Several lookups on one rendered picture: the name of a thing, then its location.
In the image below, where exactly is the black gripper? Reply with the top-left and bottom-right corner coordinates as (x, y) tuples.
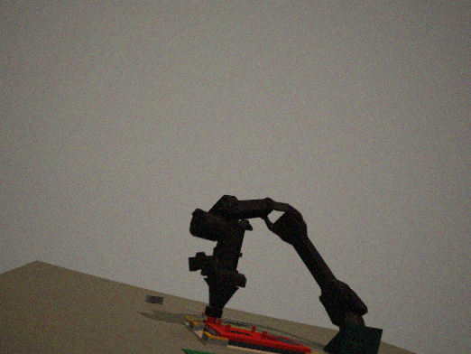
(200, 243), (246, 313)

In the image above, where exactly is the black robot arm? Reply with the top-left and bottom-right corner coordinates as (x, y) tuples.
(189, 195), (368, 330)

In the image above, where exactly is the black and grey wheel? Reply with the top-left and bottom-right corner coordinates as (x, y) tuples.
(205, 306), (223, 318)

